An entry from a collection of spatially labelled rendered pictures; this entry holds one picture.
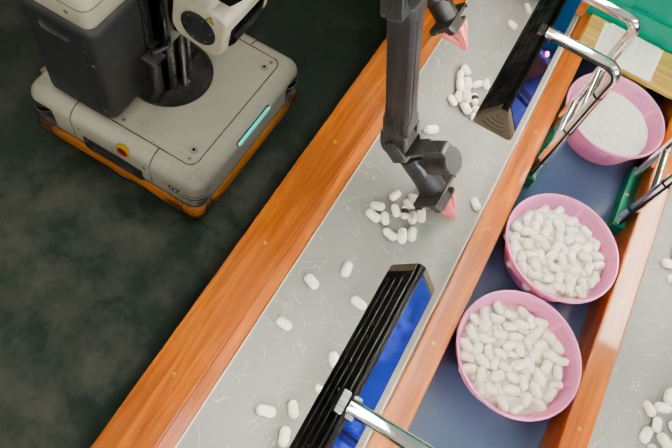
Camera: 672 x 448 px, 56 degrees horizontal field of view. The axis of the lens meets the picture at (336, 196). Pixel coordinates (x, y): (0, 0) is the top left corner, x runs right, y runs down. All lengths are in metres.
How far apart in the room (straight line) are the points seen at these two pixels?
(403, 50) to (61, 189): 1.48
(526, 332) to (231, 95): 1.20
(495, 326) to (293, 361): 0.44
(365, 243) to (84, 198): 1.17
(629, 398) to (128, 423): 0.99
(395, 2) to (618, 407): 0.94
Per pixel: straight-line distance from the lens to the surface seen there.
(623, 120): 1.84
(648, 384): 1.53
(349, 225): 1.39
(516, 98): 1.21
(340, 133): 1.47
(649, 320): 1.58
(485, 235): 1.44
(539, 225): 1.54
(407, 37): 1.10
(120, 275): 2.14
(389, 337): 0.93
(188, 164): 1.97
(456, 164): 1.30
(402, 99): 1.20
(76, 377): 2.07
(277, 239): 1.33
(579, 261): 1.56
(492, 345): 1.40
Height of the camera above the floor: 1.98
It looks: 61 degrees down
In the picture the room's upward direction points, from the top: 19 degrees clockwise
